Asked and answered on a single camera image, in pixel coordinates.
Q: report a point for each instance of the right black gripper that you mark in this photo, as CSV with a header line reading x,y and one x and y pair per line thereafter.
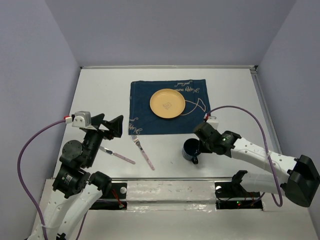
x,y
203,148

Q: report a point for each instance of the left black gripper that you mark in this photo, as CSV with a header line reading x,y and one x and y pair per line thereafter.
x,y
115,125

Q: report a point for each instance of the dark blue patterned mug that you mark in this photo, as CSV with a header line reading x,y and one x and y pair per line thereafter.
x,y
191,150

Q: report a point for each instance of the pink-handled metal knife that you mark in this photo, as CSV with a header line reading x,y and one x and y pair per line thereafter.
x,y
112,153

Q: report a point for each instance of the pink-handled metal fork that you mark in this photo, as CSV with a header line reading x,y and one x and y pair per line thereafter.
x,y
138,144

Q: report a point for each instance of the dark blue fish-print cloth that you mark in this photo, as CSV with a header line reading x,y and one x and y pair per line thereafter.
x,y
142,120

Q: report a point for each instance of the yellow round plate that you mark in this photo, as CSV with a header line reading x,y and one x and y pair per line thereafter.
x,y
167,103

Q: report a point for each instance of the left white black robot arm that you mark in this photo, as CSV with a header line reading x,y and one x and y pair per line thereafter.
x,y
75,190

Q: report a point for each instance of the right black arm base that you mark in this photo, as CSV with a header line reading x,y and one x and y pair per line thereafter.
x,y
231,196

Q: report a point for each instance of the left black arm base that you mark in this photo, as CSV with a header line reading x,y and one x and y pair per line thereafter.
x,y
114,200

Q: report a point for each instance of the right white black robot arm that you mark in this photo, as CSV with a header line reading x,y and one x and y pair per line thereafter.
x,y
296,178

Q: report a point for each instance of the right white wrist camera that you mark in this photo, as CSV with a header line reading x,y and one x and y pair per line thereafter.
x,y
212,120

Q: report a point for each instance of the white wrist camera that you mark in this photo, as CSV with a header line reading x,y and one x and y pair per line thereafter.
x,y
80,119
212,120

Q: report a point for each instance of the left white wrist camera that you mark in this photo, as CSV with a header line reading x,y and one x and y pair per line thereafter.
x,y
80,119

